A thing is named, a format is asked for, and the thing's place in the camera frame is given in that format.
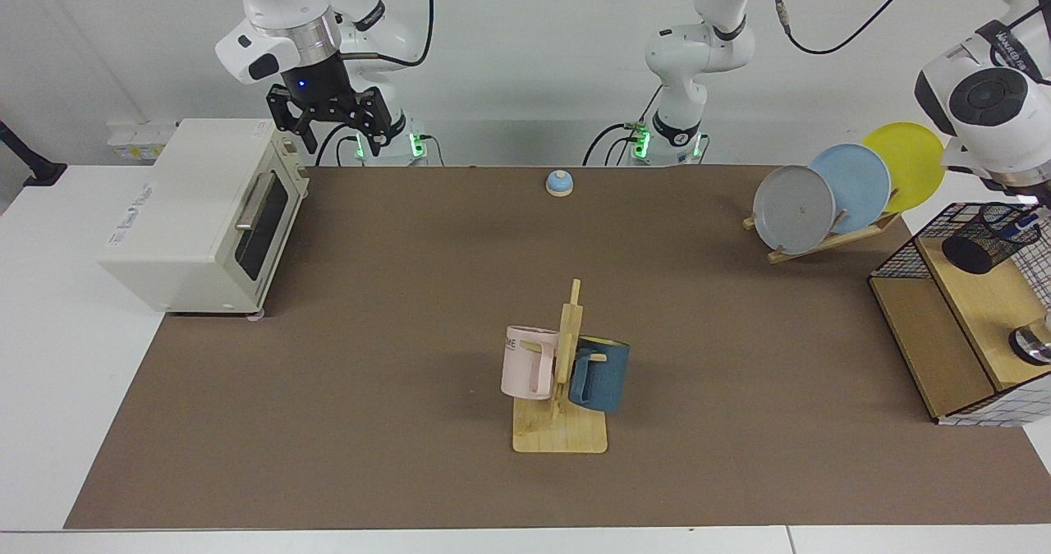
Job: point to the teal mug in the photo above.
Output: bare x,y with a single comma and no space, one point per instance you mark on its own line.
608,377

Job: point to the small blue round knob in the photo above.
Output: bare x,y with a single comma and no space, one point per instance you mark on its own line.
559,180

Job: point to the light blue plate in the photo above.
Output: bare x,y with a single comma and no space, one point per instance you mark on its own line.
862,185

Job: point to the pink mug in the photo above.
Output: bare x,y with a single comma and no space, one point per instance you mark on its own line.
521,369

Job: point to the black mesh pen holder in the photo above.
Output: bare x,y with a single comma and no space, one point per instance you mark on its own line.
969,254

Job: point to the wooden cup stand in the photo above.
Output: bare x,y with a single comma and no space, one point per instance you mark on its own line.
566,435

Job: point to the wooden plate rack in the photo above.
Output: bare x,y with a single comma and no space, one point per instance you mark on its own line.
829,242

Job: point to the brown table cloth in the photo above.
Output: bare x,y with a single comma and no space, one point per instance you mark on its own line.
739,373

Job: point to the blue and white marker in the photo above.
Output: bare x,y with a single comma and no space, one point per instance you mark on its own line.
1025,226

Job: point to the yellow plate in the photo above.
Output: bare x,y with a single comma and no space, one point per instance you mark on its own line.
907,164

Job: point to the grey plate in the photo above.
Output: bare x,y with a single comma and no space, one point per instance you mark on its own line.
792,209

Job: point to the pale toaster oven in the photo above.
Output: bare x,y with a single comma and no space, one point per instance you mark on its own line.
189,209

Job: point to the white wall socket strip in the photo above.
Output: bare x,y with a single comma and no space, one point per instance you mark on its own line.
131,144

